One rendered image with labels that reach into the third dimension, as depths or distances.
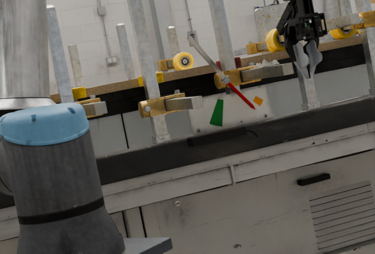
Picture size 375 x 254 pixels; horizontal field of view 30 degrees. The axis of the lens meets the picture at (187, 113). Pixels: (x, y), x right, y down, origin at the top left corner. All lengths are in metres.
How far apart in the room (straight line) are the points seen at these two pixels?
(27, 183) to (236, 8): 9.23
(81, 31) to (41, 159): 8.28
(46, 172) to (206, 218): 1.27
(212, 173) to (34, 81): 0.90
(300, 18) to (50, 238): 0.83
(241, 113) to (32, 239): 1.07
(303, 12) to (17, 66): 0.70
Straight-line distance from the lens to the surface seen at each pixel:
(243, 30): 10.32
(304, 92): 2.23
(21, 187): 1.20
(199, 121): 2.07
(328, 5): 6.02
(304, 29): 1.72
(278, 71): 1.88
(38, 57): 1.38
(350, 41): 2.53
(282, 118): 2.16
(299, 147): 2.23
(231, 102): 2.11
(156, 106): 2.04
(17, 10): 1.38
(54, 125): 1.17
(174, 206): 2.34
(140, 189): 2.07
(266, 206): 2.45
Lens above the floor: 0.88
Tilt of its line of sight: 3 degrees down
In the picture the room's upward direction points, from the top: 11 degrees counter-clockwise
